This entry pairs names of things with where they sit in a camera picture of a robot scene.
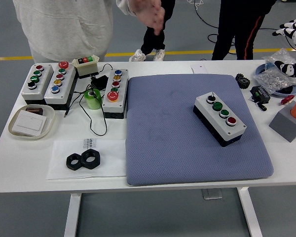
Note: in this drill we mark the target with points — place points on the person's hand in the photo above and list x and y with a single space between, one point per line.
150 14

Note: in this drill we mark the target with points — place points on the grey four-button control box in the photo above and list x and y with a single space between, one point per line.
236 130

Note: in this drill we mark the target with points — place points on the grey five-button box, blue button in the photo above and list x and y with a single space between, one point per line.
123 86

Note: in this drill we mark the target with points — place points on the grey five-button box, silver button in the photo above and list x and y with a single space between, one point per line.
66 84

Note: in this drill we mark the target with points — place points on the person in white sneakers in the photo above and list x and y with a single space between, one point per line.
153 42

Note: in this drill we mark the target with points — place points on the blue plate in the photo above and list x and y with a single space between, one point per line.
259 71

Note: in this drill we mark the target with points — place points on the person in red-striped trousers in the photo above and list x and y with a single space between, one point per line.
236 22

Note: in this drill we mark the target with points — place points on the small red clip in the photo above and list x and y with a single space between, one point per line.
287 99

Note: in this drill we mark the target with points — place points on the black module with green terminals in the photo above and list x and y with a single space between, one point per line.
260 92

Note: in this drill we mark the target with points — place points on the white card with red mark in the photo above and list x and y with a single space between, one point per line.
198 69

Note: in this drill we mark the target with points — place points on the black gear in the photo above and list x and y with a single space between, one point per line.
243 82

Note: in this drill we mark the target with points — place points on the small black clip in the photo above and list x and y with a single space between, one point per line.
261 106

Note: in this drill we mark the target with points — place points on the black power adapter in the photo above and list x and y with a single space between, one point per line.
101 81

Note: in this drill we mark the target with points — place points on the person in light grey top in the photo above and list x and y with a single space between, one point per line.
64 24

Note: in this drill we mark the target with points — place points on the grey wedge block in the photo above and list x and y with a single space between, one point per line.
286 126

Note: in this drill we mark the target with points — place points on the green tape roll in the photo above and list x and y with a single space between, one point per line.
95 102

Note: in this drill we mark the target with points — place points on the grey box with black selector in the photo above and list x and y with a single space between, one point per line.
45 74

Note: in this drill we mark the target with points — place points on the blue-grey quilted mat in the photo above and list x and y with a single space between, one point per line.
162 135

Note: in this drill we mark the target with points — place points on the white shallow tray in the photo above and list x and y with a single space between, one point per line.
49 114

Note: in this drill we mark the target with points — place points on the small dark brown box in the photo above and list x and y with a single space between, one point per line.
35 109

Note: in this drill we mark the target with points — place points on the white printed paper sheet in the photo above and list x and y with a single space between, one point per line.
113 160

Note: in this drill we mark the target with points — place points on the black hex nut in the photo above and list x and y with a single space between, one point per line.
70 164
98 163

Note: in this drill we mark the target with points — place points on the white table leg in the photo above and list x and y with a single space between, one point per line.
250 214
72 217

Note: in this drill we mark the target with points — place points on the cream three-button switch box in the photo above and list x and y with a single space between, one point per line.
87 67

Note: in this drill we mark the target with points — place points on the white wall switch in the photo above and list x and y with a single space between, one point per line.
29 122

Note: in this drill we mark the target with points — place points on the grey bracket under table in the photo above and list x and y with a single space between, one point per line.
212 194

